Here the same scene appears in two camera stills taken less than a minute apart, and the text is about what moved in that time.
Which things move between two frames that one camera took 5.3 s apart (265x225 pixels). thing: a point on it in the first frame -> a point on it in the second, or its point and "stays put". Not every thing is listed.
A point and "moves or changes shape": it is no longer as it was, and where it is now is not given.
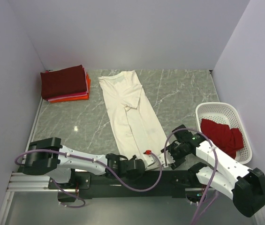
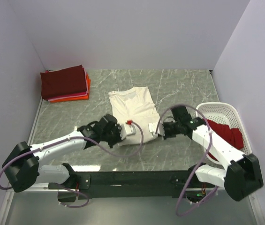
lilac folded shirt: (87, 86) stays put
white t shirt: (137, 124) moves or changes shape
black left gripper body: (128, 176) -> (112, 137)
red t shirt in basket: (229, 140) stays put
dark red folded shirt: (63, 81) stays put
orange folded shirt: (79, 98) stays put
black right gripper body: (177, 152) -> (171, 129)
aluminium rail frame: (27, 200) stays put
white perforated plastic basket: (225, 113) stays put
